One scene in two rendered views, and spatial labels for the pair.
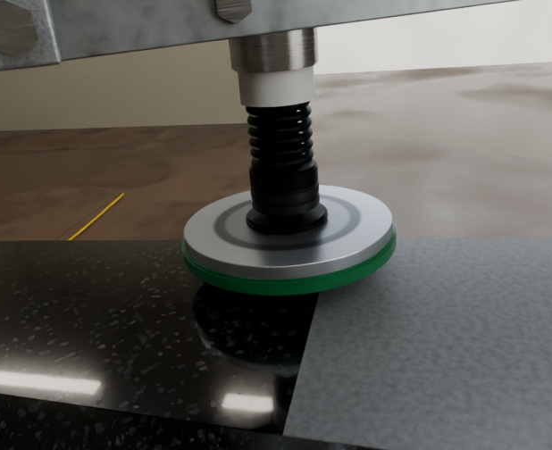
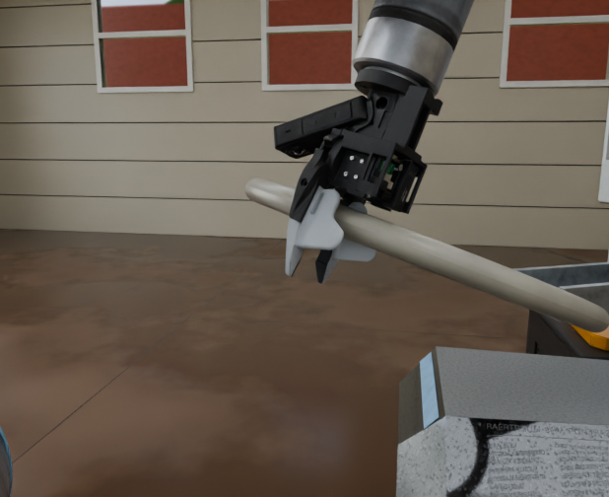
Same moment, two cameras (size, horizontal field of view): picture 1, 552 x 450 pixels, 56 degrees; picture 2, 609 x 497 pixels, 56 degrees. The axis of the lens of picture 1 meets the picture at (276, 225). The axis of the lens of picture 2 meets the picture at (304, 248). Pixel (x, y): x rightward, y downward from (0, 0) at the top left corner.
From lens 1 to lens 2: 1.67 m
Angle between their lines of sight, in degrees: 145
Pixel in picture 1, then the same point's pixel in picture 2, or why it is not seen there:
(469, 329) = (598, 383)
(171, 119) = not seen: outside the picture
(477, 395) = (588, 368)
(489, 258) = (601, 411)
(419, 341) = not seen: outside the picture
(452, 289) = not seen: outside the picture
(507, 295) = (586, 393)
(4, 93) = not seen: outside the picture
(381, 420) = not seen: outside the picture
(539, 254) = (575, 412)
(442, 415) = (597, 365)
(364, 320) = not seen: outside the picture
